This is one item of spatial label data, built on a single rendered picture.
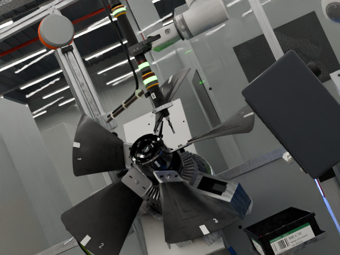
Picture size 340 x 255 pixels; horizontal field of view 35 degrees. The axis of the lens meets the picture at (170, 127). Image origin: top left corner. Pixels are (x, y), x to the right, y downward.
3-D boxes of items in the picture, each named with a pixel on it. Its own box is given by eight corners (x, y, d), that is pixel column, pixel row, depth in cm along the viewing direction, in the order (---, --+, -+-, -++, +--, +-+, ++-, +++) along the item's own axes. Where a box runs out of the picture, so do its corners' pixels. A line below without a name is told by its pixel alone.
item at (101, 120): (98, 138, 238) (90, 120, 239) (112, 132, 241) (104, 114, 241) (104, 133, 229) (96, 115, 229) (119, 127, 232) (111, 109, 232)
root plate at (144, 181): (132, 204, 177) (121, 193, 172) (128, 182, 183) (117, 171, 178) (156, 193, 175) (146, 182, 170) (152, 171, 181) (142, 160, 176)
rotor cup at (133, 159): (146, 194, 179) (128, 174, 170) (139, 160, 189) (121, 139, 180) (186, 176, 177) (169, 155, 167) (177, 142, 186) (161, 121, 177)
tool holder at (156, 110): (149, 117, 181) (136, 90, 182) (166, 110, 184) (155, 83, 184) (158, 111, 173) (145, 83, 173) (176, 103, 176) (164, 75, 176)
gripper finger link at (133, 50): (148, 47, 173) (129, 56, 174) (150, 48, 176) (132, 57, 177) (143, 38, 173) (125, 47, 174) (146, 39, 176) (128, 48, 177)
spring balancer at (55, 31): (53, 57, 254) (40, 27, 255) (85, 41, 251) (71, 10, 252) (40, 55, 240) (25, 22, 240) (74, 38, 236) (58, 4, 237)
